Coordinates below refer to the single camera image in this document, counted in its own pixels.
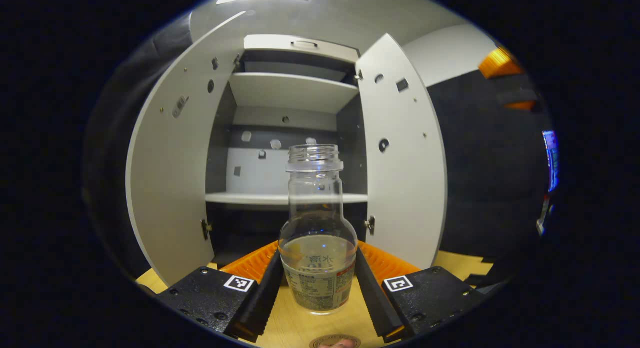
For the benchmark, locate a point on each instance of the black backdrop cloth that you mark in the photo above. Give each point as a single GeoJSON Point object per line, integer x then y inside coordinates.
{"type": "Point", "coordinates": [480, 178]}

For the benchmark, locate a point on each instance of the clear glass bottle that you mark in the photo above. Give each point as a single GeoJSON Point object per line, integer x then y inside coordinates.
{"type": "Point", "coordinates": [317, 268]}

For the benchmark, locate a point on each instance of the blue lit screen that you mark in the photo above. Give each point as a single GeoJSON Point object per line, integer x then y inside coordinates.
{"type": "Point", "coordinates": [551, 158]}

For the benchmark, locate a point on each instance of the white cabinet shelf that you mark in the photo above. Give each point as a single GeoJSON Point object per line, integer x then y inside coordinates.
{"type": "Point", "coordinates": [290, 91]}

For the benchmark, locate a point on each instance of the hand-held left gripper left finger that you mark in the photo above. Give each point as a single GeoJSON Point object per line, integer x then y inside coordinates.
{"type": "Point", "coordinates": [265, 298]}

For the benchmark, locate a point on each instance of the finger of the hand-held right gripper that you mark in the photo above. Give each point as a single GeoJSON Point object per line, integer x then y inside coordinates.
{"type": "Point", "coordinates": [505, 66]}
{"type": "Point", "coordinates": [522, 106]}

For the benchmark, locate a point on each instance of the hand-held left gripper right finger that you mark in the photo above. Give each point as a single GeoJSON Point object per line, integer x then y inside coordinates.
{"type": "Point", "coordinates": [372, 298]}

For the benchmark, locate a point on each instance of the grey cabinet door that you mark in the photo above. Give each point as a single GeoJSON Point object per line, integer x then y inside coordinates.
{"type": "Point", "coordinates": [405, 188]}
{"type": "Point", "coordinates": [170, 178]}

